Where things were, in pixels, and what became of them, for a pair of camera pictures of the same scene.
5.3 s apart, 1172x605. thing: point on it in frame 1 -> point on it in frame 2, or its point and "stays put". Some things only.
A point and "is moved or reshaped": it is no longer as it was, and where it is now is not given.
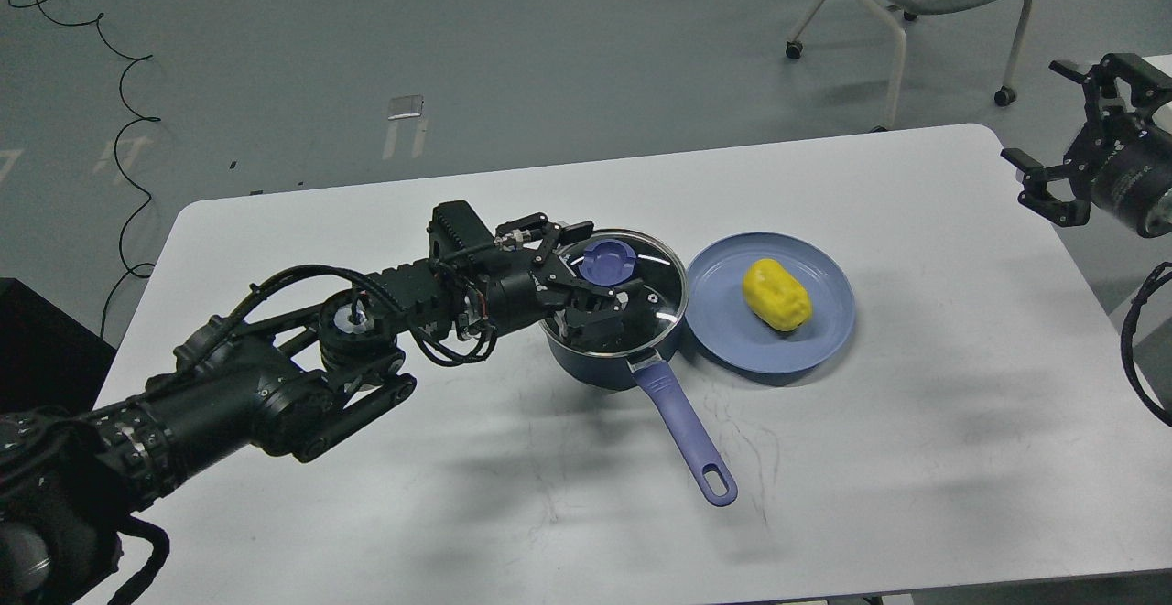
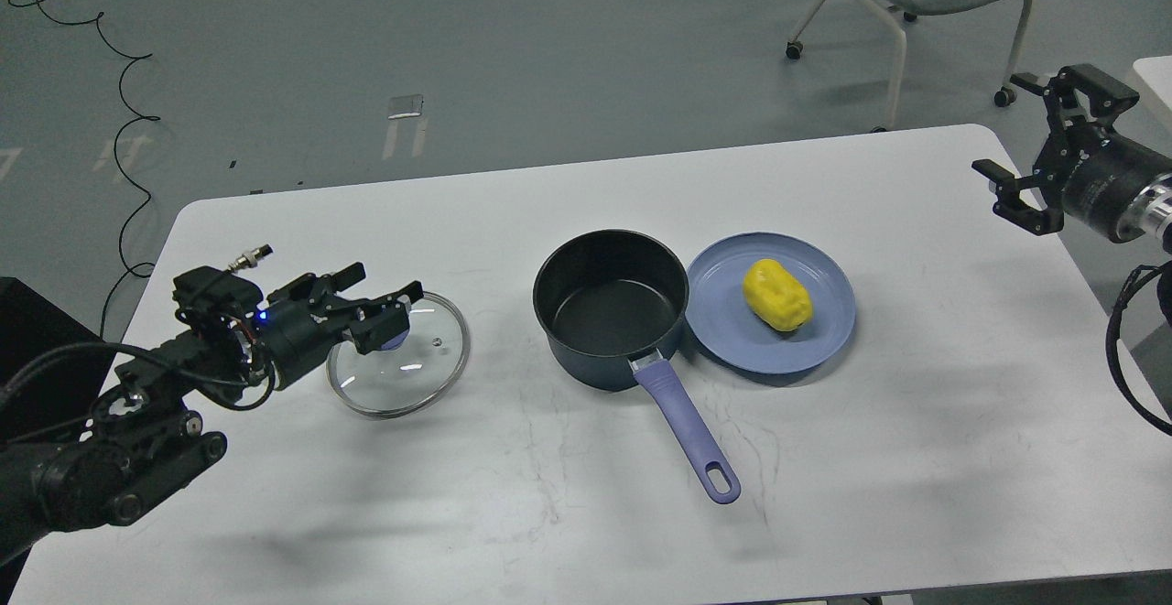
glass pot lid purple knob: (608, 262) is moved or reshaped
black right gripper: (1119, 162) -> (1085, 170)
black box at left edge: (47, 356) stays put
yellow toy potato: (775, 296) stays put
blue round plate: (722, 322) stays put
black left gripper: (526, 283) -> (297, 335)
